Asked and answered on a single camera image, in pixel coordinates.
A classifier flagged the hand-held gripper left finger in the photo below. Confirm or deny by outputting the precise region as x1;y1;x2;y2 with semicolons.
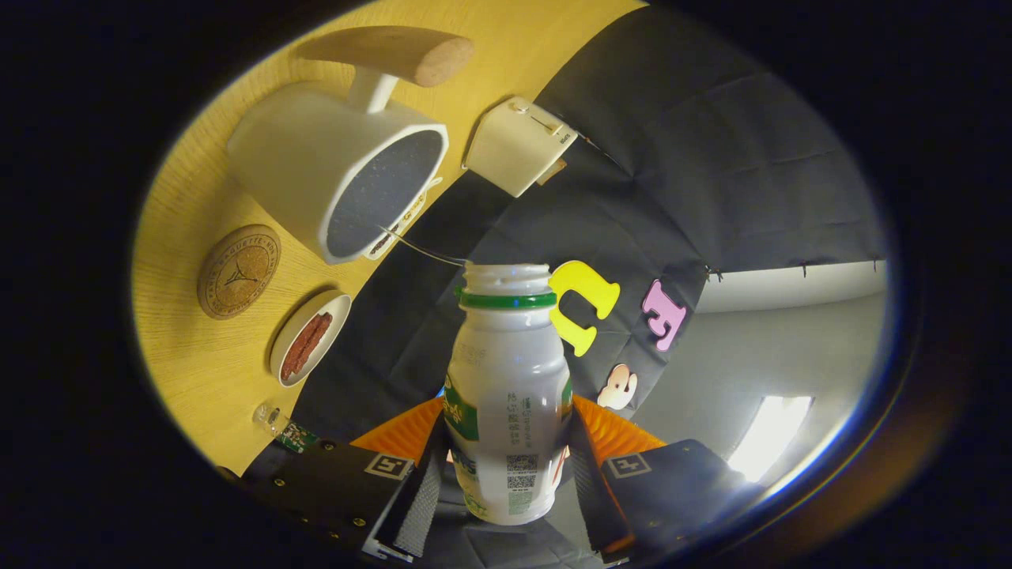
237;395;450;563

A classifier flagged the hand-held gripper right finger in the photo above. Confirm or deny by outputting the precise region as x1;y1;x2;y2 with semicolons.
568;393;768;566

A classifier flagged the white juice bottle green ring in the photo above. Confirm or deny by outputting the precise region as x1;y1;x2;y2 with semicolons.
444;261;574;526

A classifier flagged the round cork coaster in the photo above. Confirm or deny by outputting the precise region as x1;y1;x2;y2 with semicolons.
197;224;281;320

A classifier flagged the white cup wooden handle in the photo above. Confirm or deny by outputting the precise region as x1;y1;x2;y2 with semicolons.
227;26;475;266

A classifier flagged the clear plastic water bottle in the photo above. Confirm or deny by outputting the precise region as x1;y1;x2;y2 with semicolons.
253;401;319;454

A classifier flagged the red-brown meat slice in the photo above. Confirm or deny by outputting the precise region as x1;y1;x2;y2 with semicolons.
281;312;327;374
286;315;334;380

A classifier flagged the white round plate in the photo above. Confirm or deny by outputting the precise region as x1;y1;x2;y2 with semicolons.
270;289;353;388

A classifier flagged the wooden table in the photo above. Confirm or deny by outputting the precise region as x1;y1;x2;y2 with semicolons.
130;0;649;475

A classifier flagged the white divided condiment dish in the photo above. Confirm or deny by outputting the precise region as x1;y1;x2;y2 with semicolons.
364;178;444;262

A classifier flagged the cream toaster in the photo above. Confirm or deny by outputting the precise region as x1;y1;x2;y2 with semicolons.
463;96;580;198

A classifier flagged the thin black cable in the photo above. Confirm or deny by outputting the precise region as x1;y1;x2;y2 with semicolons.
576;130;633;173

